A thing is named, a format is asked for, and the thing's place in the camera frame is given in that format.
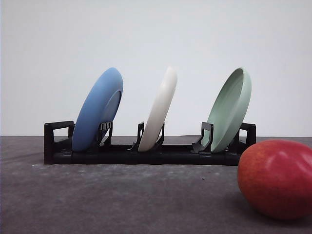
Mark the black plate rack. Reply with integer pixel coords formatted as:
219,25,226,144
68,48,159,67
44,121,256,166

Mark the green plate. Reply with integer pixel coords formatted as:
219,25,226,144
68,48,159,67
202,67,252,153

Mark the blue plate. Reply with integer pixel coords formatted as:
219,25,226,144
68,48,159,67
72,68,123,153

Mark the red pomegranate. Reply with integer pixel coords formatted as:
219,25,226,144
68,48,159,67
238,139,312,220

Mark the white plate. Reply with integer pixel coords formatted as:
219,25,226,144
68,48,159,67
138,67,177,152

